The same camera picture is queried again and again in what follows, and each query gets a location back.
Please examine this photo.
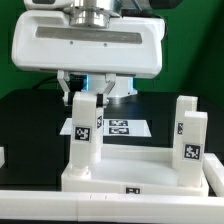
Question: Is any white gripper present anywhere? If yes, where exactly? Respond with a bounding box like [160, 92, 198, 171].
[12, 0, 165, 108]

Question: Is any white desk tabletop tray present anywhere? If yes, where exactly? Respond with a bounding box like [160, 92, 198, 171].
[61, 144, 209, 197]

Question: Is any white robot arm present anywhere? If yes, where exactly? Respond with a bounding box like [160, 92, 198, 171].
[12, 0, 183, 106]

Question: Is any white marker sheet with tags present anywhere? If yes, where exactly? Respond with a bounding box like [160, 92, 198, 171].
[59, 117, 152, 137]

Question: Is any white left fence piece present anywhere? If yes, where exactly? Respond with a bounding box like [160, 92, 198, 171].
[0, 147, 5, 168]

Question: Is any white front fence bar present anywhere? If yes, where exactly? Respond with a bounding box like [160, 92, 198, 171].
[0, 190, 224, 224]

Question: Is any white fence bar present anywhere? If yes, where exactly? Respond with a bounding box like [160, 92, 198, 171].
[0, 190, 224, 224]
[203, 153, 224, 197]

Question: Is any white right fence bar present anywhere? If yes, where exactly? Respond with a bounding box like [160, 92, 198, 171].
[203, 153, 224, 197]

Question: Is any black cable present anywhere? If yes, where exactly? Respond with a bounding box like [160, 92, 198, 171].
[31, 76, 61, 90]

